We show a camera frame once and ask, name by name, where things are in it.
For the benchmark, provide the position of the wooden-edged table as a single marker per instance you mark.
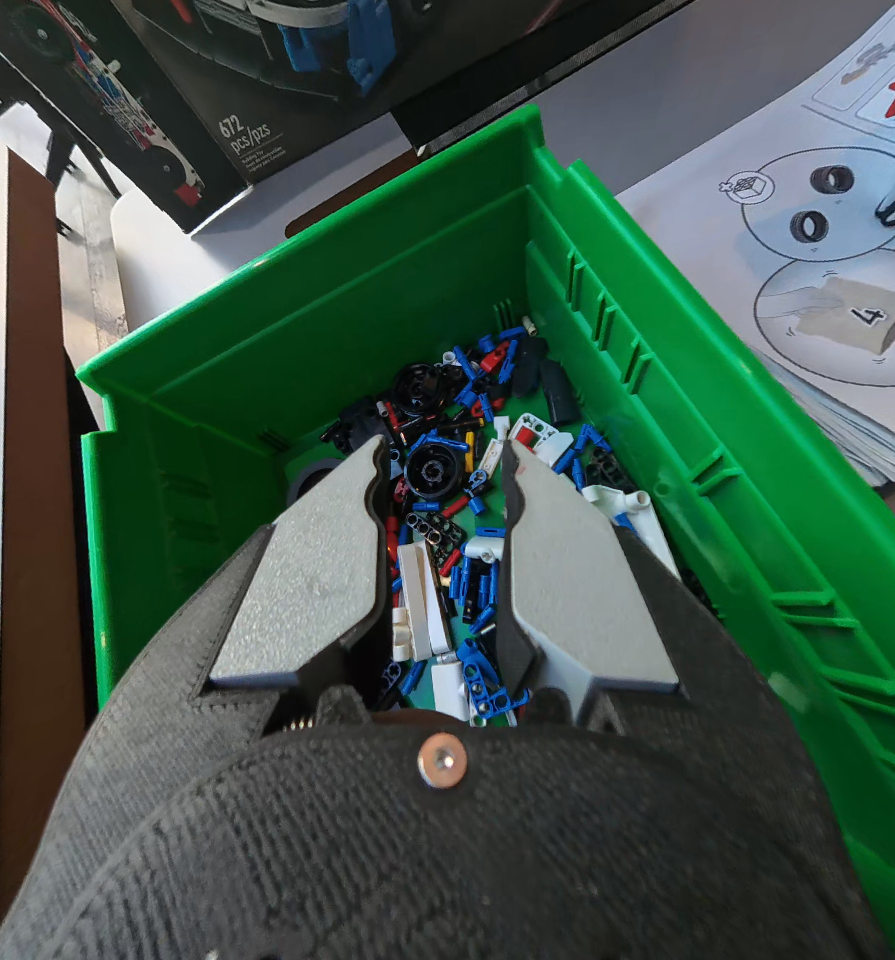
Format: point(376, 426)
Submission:
point(42, 525)

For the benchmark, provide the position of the pile of brick parts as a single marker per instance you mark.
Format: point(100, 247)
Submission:
point(432, 465)

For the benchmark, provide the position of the green plastic bin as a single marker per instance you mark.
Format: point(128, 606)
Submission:
point(267, 352)

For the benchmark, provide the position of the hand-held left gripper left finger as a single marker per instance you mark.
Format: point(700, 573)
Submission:
point(305, 585)

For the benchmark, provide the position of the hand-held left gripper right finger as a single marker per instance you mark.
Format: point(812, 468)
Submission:
point(582, 600)

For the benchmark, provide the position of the black toy car box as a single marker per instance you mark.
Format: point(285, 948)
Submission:
point(192, 97)

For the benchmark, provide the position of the open instruction booklet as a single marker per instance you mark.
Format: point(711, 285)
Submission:
point(792, 225)

